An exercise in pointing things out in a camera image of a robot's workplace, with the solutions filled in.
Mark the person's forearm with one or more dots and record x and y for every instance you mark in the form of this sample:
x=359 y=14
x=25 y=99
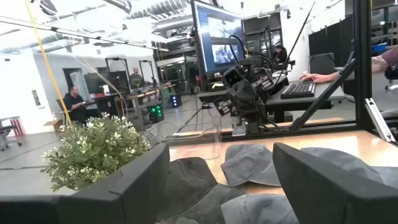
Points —
x=357 y=70

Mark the grey denim baseball cap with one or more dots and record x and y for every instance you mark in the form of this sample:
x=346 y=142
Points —
x=248 y=168
x=258 y=210
x=345 y=161

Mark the clear plastic bin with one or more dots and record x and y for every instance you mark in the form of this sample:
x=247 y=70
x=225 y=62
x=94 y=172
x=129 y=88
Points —
x=161 y=133

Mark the dark olive baseball cap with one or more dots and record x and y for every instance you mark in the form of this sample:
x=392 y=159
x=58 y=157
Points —
x=189 y=183

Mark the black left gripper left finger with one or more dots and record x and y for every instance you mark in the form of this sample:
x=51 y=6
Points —
x=93 y=205

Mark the person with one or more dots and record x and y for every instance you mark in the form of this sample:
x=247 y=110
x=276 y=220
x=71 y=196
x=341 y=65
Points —
x=74 y=104
x=136 y=77

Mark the green artificial plant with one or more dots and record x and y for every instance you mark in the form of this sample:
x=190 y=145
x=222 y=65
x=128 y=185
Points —
x=96 y=149

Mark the black keyboard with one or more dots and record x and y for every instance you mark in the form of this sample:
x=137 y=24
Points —
x=298 y=89

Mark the office chair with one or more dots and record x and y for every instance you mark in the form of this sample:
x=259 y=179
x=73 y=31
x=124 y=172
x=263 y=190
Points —
x=6 y=133

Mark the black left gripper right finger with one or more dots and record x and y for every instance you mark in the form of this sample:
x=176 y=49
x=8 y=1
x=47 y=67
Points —
x=335 y=199

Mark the person's hand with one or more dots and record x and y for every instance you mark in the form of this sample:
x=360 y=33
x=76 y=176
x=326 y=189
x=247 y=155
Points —
x=315 y=77

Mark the computer tower green lights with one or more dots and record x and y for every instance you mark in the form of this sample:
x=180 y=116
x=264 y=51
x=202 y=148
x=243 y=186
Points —
x=156 y=112

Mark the grey chair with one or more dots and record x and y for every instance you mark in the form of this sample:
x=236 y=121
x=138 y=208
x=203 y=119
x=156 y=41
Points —
x=321 y=63

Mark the grey desk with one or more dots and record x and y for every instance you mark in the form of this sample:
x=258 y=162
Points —
x=280 y=105

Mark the black diagonal strut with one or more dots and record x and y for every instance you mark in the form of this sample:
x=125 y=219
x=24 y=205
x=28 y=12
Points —
x=323 y=96

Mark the computer tower blue lights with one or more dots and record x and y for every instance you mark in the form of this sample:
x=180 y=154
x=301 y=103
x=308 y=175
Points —
x=175 y=100

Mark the aluminium bar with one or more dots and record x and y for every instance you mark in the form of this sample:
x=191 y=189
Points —
x=380 y=121

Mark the black partition panel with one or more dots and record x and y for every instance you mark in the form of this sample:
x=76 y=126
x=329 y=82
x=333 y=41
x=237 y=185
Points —
x=335 y=40

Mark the black frame post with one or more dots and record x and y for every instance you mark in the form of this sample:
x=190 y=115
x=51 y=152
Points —
x=363 y=62

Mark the computer monitor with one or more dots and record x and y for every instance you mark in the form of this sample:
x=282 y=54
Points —
x=217 y=40

